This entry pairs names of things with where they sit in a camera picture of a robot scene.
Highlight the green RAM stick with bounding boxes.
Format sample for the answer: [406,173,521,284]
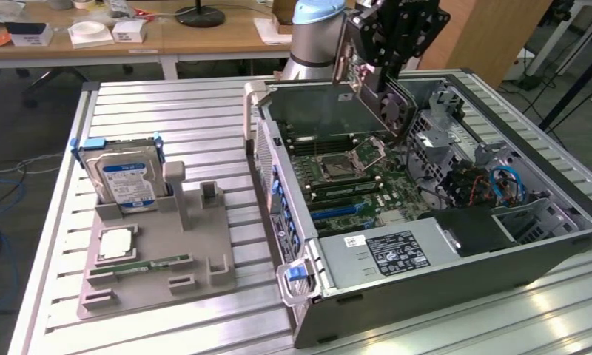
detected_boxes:
[90,255,187,277]

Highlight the silver CPU socket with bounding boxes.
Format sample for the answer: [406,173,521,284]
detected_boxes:
[348,135,389,173]

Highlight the wooden desk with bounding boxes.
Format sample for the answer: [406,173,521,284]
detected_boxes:
[0,0,430,81]

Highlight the silver disk bay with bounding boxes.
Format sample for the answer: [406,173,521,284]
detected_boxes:
[490,197,581,245]

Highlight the black open PC case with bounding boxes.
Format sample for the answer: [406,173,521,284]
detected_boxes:
[244,68,592,351]

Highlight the black slanted pole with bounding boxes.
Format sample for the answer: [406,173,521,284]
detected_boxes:
[537,3,592,131]

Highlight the graphics card with small fan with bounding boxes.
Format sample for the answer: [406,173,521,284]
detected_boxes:
[332,10,420,136]

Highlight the blue floor cable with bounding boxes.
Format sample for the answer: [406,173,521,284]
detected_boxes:
[0,162,23,319]

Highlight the white box with black lid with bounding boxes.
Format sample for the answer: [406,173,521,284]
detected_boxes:
[3,21,54,47]

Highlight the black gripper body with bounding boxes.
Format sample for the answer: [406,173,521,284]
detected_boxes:
[376,0,441,61]

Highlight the beige parts rack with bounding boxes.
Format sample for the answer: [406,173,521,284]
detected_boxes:
[77,160,238,322]

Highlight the hard disk with blue label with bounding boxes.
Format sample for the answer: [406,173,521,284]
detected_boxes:
[70,133,165,214]

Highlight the black wire bundle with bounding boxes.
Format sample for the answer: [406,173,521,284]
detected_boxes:
[441,166,494,208]

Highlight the brown cardboard box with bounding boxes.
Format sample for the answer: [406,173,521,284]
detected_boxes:
[270,0,297,26]

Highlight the blue card retention latch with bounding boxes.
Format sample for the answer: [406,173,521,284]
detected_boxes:
[269,165,305,256]

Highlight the small white box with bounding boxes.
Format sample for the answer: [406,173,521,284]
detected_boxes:
[111,20,147,44]

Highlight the perforated metal drive cage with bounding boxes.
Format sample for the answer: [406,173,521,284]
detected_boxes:
[404,88,480,184]

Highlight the black chair base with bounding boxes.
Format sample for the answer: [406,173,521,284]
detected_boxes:
[21,68,87,109]

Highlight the blue wire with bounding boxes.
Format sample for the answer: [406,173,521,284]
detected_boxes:
[490,165,526,206]

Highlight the green motherboard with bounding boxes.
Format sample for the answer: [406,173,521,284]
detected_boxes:
[274,120,442,237]

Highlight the white papers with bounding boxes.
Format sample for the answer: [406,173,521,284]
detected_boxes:
[253,16,293,45]

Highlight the white floor appliance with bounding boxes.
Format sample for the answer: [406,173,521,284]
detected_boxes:
[501,47,537,81]

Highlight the grey power supply unit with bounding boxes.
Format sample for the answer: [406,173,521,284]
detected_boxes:
[317,217,462,291]

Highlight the blue expansion slot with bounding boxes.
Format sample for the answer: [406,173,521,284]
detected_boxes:
[309,205,366,222]

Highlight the RAM stick with white label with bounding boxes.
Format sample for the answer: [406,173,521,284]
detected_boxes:
[308,175,384,203]

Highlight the wooden cabinet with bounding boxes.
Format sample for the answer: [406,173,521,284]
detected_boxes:
[406,0,553,89]

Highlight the white square tray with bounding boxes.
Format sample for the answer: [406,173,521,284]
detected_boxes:
[66,21,115,50]

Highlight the silver CPU chip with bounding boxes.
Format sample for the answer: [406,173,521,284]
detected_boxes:
[97,229,133,260]

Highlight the beige case corner fixture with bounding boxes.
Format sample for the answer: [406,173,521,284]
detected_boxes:
[244,81,270,143]

